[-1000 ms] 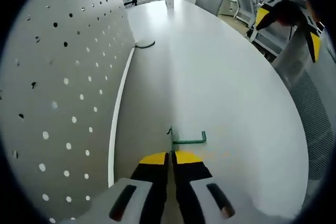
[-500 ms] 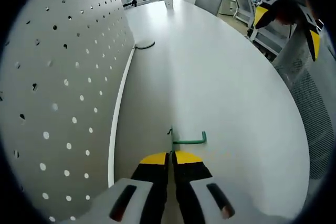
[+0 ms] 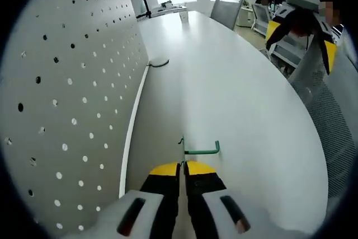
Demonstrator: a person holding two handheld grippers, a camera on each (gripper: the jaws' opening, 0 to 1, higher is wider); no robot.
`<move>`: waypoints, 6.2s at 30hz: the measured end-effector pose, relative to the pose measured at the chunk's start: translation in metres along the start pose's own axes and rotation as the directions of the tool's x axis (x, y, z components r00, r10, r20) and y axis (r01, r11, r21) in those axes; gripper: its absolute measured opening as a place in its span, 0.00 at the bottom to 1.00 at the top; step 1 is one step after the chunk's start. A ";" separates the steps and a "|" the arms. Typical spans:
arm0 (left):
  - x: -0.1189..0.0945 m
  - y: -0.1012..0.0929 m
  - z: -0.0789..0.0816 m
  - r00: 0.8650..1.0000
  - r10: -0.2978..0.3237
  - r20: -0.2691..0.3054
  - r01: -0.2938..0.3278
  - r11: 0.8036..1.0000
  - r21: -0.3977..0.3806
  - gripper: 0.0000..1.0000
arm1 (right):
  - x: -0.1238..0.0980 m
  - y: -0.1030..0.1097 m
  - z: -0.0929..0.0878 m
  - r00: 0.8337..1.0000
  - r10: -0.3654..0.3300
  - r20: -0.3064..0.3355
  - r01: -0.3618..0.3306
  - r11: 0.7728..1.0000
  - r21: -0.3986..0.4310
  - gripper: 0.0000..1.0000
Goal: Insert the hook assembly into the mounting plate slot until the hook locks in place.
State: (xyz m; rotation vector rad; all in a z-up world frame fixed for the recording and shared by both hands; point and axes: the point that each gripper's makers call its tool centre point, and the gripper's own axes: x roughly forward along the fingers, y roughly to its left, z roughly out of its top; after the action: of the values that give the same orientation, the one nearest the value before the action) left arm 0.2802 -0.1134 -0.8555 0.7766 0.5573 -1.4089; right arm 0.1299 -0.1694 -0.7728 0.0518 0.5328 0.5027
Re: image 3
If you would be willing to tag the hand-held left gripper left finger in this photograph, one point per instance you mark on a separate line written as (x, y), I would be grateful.
(165, 199)

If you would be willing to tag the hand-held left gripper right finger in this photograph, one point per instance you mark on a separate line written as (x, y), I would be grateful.
(201, 202)

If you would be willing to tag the grey office chair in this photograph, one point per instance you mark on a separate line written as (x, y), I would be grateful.
(225, 12)

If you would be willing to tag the white perforated mounting plate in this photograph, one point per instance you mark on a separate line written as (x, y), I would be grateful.
(84, 82)

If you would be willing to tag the white paper cup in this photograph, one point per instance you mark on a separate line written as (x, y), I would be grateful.
(184, 18)

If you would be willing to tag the white background desk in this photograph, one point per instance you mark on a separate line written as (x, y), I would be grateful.
(167, 11)

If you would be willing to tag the white mesh office chair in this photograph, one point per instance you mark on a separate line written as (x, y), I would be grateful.
(330, 116)

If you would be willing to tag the green hook assembly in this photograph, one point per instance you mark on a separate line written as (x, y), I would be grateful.
(201, 151)

